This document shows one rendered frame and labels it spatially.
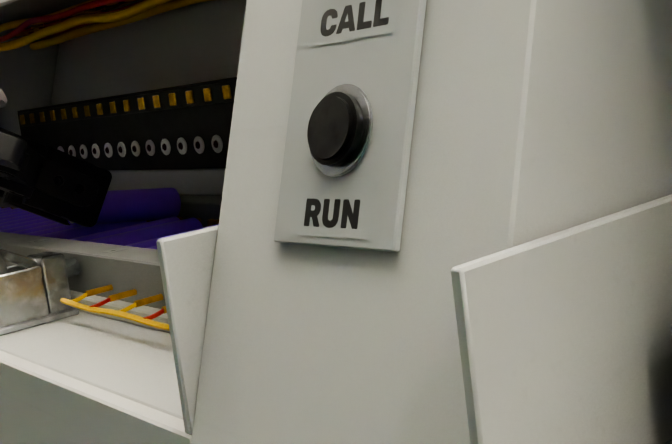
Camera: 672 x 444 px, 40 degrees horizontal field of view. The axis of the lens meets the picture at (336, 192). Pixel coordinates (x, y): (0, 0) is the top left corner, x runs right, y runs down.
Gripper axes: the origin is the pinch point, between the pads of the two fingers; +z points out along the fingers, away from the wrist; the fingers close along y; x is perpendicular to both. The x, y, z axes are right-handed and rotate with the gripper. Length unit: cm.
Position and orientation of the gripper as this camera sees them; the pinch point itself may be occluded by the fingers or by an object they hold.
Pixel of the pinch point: (57, 187)
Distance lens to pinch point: 51.2
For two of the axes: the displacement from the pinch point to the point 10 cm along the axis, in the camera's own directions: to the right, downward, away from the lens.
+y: -6.4, -0.1, 7.7
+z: 7.2, 3.5, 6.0
